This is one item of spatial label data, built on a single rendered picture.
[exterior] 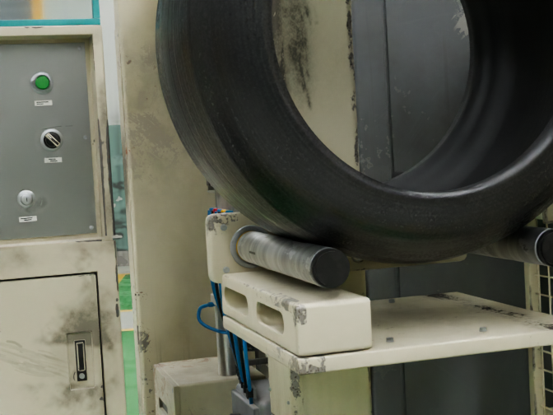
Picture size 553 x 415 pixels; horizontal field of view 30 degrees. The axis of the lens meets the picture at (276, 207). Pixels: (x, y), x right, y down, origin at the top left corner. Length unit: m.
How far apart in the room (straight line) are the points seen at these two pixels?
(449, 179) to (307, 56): 0.27
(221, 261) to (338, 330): 0.35
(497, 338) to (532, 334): 0.05
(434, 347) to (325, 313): 0.14
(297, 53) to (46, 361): 0.70
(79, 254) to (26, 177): 0.16
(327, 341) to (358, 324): 0.04
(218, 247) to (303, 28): 0.34
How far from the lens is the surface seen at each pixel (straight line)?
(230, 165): 1.16
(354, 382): 1.57
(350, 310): 1.15
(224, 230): 1.45
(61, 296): 1.81
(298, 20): 1.53
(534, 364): 1.71
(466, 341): 1.21
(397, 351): 1.18
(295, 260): 1.19
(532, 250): 1.26
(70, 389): 1.84
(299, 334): 1.14
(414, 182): 1.46
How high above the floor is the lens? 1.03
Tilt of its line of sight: 3 degrees down
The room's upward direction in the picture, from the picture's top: 3 degrees counter-clockwise
